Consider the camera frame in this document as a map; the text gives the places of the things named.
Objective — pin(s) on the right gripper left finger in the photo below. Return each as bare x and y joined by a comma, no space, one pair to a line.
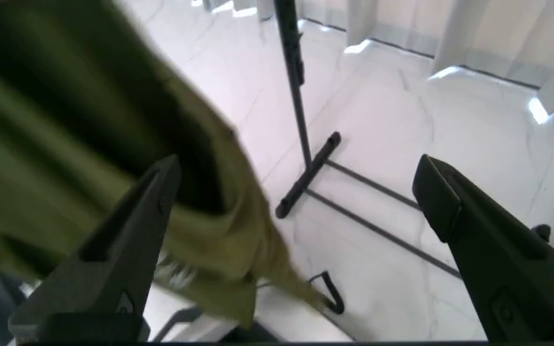
104,288

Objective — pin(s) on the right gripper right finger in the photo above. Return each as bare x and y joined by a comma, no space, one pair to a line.
508,279

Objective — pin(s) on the green printed shirt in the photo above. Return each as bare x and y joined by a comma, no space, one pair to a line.
41,144

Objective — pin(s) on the black clothes rack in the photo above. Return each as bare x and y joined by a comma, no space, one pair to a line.
301,120

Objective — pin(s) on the white curtain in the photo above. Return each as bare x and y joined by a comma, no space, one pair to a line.
474,33

